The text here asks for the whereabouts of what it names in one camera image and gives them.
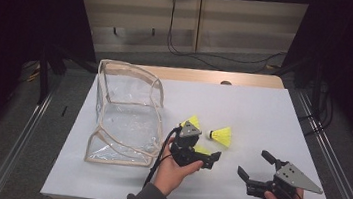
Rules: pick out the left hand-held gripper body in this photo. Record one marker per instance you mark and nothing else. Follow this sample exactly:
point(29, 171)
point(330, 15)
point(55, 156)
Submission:
point(189, 129)

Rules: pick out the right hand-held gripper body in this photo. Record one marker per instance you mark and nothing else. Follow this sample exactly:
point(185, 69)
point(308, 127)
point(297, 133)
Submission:
point(296, 178)

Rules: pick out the clear plastic bag beige trim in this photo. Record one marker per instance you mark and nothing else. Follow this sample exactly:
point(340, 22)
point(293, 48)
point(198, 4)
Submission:
point(127, 130)

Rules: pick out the person's left hand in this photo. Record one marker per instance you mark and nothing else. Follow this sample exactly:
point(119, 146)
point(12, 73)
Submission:
point(169, 174)

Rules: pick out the white table mat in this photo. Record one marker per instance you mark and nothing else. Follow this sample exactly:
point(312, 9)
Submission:
point(246, 114)

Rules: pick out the black metal stand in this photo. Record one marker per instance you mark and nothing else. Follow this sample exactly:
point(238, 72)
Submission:
point(316, 88)
point(43, 77)

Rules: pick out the black cabinet hook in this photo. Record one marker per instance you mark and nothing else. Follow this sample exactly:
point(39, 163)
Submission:
point(153, 32)

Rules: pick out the beige cabinet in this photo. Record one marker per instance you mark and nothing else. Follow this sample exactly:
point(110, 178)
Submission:
point(246, 27)

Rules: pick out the small black floor strip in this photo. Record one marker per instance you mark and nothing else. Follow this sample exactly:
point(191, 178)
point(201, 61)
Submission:
point(64, 111)

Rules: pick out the aluminium floor rail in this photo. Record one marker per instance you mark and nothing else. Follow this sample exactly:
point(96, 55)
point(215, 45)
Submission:
point(13, 154)
point(340, 178)

